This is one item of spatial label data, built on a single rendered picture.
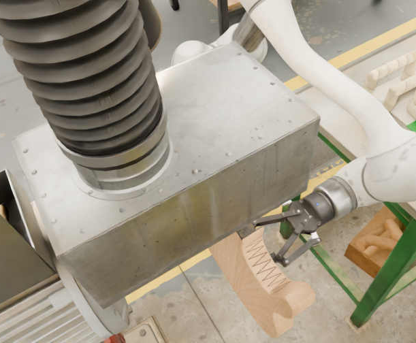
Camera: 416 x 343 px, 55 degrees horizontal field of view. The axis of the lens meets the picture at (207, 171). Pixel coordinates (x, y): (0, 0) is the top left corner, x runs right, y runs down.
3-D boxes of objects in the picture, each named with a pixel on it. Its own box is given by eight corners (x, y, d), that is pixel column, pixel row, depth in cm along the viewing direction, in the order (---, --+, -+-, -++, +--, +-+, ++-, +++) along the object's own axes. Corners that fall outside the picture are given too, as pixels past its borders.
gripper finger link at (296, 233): (300, 222, 91) (306, 226, 91) (273, 260, 87) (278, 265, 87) (304, 216, 88) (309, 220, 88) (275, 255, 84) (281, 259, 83)
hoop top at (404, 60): (371, 85, 117) (373, 77, 115) (363, 79, 119) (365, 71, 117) (421, 60, 122) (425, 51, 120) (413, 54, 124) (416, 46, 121)
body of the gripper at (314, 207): (330, 226, 93) (298, 246, 91) (308, 197, 96) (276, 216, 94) (340, 214, 86) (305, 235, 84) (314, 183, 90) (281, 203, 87)
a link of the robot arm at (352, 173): (320, 175, 98) (350, 168, 85) (368, 146, 101) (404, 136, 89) (341, 214, 98) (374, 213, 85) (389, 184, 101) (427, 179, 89)
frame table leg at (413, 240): (356, 331, 173) (430, 231, 101) (347, 320, 176) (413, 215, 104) (365, 324, 174) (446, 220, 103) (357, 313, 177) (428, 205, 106)
